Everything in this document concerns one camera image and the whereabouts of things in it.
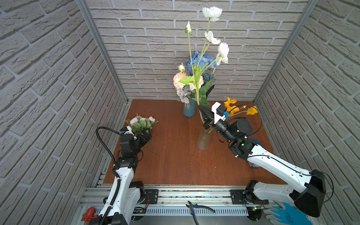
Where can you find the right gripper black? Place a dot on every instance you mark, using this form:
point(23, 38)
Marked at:
point(209, 122)

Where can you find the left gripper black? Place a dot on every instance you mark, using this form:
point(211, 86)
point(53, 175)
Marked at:
point(143, 137)

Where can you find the white pink flower bunch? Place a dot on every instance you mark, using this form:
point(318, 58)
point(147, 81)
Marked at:
point(139, 124)

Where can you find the yellow white poppy stem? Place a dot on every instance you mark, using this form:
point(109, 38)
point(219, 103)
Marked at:
point(232, 109)

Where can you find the clear ribbed glass vase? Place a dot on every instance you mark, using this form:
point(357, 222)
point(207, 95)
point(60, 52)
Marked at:
point(204, 138)

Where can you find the teal ceramic vase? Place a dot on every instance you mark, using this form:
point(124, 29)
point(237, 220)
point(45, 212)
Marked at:
point(190, 108)

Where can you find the cream peony flower stem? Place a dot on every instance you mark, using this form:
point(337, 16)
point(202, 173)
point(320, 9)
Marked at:
point(177, 81)

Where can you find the blue hydrangea flower stem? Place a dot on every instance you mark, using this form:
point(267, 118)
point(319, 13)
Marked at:
point(207, 81)

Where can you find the white poppy flower stem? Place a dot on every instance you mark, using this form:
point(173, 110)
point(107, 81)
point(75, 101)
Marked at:
point(212, 14)

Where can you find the white lilac flower bouquet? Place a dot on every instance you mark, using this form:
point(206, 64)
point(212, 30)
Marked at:
point(184, 95)

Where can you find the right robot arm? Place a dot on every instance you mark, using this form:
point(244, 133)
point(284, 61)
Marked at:
point(303, 189)

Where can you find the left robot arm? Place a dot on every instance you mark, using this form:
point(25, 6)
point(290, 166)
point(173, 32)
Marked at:
point(125, 193)

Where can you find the red clamp tool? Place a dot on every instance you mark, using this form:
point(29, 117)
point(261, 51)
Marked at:
point(90, 214)

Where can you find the blue work glove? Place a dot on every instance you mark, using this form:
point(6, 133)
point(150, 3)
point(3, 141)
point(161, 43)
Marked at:
point(285, 214)

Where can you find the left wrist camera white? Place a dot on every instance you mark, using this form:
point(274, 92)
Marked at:
point(127, 130)

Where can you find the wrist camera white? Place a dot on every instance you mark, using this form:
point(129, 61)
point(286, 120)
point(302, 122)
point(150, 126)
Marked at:
point(127, 130)
point(220, 112)

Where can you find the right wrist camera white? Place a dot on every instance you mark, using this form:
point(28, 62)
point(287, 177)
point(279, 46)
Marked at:
point(220, 112)

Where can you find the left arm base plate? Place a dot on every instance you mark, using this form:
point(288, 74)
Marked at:
point(148, 196)

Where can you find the aluminium rail frame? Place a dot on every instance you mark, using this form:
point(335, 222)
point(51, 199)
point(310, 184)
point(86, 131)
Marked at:
point(182, 200)

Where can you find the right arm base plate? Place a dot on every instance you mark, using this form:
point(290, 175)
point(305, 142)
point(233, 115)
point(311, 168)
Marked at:
point(242, 196)

